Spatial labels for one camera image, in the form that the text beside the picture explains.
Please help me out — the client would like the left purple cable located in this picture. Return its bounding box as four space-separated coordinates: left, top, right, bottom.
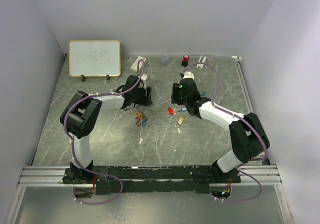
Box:
63 59 146 205

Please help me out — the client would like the white rectangular device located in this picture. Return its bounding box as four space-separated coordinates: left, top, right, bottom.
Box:
196 55 207 70

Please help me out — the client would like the right side aluminium rail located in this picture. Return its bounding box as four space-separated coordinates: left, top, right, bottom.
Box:
231 56 270 165

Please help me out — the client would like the clear plastic cup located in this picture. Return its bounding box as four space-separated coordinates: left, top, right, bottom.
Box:
160 53 170 66

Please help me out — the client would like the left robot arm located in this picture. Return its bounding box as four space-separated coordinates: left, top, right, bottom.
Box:
60 74 152 183

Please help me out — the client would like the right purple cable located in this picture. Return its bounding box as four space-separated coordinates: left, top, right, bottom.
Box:
183 63 270 202

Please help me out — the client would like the aluminium rail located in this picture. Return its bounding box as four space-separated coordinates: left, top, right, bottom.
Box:
18 165 282 187
231 56 270 165

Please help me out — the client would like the white whiteboard wooden frame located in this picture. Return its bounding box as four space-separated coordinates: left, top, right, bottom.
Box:
68 40 121 78

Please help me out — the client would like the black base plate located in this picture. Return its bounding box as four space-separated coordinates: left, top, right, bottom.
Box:
62 165 241 195

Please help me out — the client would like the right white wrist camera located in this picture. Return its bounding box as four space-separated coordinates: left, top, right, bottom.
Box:
180 71 195 79

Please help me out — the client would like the white red cardboard box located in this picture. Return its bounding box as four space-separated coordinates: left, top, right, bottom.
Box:
130 56 147 73

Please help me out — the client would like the yellow key tag with key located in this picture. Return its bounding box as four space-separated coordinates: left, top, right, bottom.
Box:
175 116 185 133

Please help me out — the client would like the orange carabiner clip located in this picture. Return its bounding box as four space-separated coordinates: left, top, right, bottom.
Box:
135 111 145 119

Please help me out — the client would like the red key tag with key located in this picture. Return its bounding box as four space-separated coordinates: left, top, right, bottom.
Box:
167 107 175 115

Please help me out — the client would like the red black stamp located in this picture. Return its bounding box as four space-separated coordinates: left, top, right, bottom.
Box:
181 55 189 67

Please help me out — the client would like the purple cable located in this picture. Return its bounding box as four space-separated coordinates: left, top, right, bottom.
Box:
63 59 146 205
183 63 270 202

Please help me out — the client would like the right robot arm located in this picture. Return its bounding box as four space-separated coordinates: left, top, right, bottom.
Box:
171 78 270 183

